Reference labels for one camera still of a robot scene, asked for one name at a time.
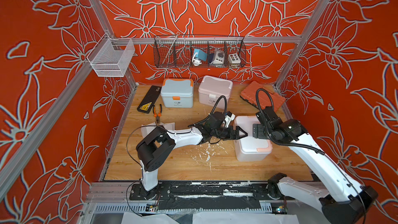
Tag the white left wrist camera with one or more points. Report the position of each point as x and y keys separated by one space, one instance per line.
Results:
x=229 y=117

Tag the gauze packet clear wrapper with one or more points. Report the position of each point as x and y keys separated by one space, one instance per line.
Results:
x=146 y=129

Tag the aluminium horizontal back rail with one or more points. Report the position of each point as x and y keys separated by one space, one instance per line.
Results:
x=247 y=40

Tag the white button box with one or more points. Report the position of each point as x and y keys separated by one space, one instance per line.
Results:
x=234 y=60

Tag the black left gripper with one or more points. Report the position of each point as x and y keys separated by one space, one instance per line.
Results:
x=236 y=134

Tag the aluminium frame post left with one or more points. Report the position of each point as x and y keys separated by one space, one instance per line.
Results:
x=108 y=33

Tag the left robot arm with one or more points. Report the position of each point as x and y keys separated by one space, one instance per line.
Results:
x=156 y=146

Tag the black warning label case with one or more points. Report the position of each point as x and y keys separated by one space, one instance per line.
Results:
x=149 y=100

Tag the white wire mesh basket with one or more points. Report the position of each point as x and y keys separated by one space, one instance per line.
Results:
x=111 y=60

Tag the blue item in basket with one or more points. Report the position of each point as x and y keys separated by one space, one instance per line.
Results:
x=200 y=55

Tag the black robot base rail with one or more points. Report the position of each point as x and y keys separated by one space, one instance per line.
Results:
x=167 y=189

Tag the black wire wall basket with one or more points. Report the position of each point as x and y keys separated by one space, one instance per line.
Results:
x=185 y=51

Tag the white pink first aid kit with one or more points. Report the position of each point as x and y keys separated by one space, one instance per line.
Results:
x=250 y=149

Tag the white device with dials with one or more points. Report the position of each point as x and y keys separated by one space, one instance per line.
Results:
x=218 y=57

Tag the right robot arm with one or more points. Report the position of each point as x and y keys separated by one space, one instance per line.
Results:
x=342 y=200

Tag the orange handled pliers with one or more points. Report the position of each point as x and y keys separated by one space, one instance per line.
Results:
x=158 y=114

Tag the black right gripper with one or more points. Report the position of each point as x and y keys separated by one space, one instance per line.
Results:
x=258 y=130

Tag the aluminium frame post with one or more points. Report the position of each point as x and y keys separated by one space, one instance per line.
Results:
x=108 y=33
x=318 y=11

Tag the red plastic tool case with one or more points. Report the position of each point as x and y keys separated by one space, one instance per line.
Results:
x=249 y=96

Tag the aluminium frame post right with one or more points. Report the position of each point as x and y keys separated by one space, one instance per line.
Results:
x=318 y=11

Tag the grey orange medicine chest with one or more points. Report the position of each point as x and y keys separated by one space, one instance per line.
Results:
x=177 y=93

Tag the pink medicine chest box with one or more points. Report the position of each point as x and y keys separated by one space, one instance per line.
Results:
x=211 y=88

